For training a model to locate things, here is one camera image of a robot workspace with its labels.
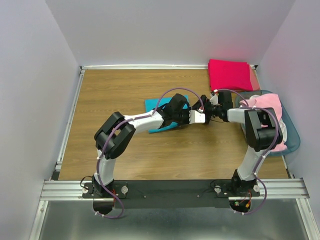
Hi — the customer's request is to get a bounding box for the folded magenta t shirt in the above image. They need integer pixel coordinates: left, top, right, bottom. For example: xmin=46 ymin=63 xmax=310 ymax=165
xmin=207 ymin=59 xmax=253 ymax=91

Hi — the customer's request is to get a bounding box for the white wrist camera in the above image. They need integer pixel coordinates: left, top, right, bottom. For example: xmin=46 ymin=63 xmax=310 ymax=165
xmin=189 ymin=110 xmax=206 ymax=125
xmin=209 ymin=93 xmax=219 ymax=106

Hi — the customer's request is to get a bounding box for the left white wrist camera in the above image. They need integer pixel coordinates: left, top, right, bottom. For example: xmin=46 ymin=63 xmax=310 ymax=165
xmin=189 ymin=110 xmax=206 ymax=125

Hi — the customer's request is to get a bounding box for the teal plastic basket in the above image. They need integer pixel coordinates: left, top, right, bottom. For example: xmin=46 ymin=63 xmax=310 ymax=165
xmin=235 ymin=90 xmax=301 ymax=157

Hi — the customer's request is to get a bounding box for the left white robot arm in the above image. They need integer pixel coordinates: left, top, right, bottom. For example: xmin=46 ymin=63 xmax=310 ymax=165
xmin=92 ymin=93 xmax=192 ymax=198

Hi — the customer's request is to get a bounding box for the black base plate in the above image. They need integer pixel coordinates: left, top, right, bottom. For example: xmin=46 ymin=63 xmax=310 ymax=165
xmin=82 ymin=178 xmax=261 ymax=214

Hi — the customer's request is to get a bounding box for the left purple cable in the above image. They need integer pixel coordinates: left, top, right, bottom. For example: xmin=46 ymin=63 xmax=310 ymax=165
xmin=95 ymin=87 xmax=204 ymax=219

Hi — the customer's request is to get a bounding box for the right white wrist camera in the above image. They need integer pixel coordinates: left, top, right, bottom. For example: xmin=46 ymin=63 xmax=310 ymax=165
xmin=209 ymin=93 xmax=219 ymax=106

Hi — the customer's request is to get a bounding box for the pink t shirt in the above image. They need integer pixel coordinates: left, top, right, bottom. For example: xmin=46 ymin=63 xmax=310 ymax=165
xmin=239 ymin=93 xmax=288 ymax=152

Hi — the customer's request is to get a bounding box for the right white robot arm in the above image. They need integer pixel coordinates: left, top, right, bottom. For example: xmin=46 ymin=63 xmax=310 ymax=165
xmin=199 ymin=89 xmax=283 ymax=197

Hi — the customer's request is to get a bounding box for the teal t shirt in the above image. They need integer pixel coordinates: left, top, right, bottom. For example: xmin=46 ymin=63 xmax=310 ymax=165
xmin=144 ymin=94 xmax=191 ymax=135

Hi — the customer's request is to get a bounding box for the aluminium rail frame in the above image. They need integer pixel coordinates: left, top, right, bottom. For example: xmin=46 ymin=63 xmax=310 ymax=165
xmin=32 ymin=67 xmax=320 ymax=240

